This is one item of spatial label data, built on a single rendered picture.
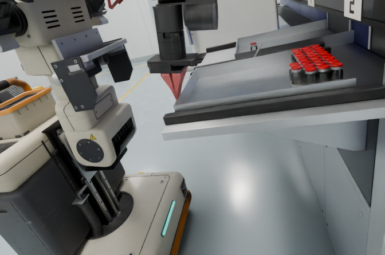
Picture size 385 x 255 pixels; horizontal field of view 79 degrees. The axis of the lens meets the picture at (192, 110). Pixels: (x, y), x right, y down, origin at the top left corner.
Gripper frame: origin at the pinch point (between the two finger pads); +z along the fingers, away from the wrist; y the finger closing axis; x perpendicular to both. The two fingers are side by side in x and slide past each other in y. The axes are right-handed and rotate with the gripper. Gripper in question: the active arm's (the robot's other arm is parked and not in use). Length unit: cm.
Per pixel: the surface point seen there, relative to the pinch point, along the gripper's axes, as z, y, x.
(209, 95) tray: 2.0, 6.8, 4.9
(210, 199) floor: 93, -3, 54
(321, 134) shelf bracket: 7.9, 31.6, -2.1
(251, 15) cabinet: -8, 19, 89
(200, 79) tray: 2.6, 2.3, 18.8
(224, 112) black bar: 0.2, 11.6, -7.8
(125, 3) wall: -11, -273, 545
